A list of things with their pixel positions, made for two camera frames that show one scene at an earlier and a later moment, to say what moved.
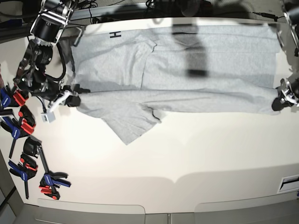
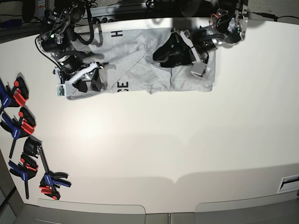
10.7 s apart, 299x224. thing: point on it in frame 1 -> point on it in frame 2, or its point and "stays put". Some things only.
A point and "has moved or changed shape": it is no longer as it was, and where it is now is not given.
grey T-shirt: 130,76 has moved or changed shape
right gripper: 288,94 -> 175,52
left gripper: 49,90 -> 74,73
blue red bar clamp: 26,169 stays put
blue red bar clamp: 32,146 stays put
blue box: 11,23 stays put
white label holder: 288,184 stays put
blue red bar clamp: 24,126 stays put
